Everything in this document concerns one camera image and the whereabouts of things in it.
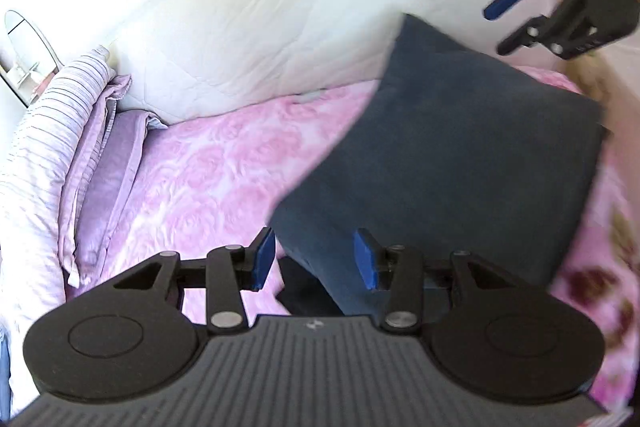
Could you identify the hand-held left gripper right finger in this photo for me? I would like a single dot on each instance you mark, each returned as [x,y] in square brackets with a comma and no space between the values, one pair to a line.
[365,259]

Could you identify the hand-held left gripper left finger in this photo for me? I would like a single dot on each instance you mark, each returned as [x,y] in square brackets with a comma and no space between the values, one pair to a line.
[264,259]

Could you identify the dark grey jeans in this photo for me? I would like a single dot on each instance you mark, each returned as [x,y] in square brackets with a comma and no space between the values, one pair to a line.
[450,147]

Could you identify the pink floral blanket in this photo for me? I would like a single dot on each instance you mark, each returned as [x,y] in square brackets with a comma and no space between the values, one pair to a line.
[210,162]

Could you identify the white quilted mattress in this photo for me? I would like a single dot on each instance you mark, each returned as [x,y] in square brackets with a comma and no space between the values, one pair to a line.
[280,17]

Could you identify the lilac striped duvet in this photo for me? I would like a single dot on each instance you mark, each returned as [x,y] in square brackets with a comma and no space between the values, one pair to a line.
[35,147]

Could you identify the white oval mirror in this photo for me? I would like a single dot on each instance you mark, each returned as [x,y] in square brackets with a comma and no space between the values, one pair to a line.
[22,42]

